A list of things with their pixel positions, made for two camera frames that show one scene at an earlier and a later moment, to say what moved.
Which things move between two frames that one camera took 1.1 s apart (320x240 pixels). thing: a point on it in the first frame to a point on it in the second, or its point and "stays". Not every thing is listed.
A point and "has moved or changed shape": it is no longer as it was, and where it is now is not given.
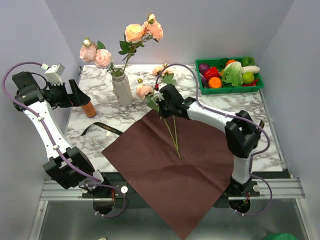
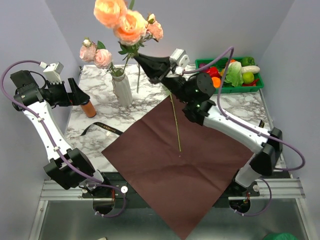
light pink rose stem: [102, 58] stays
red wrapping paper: [183, 166] stays
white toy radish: [253, 69] stays
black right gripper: [163, 113] to [153, 65]
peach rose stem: [136, 35] has moved or changed shape
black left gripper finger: [80, 99] stays
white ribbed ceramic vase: [123, 90] stays
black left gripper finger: [77, 94] stays
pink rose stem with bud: [143, 91] to [109, 13]
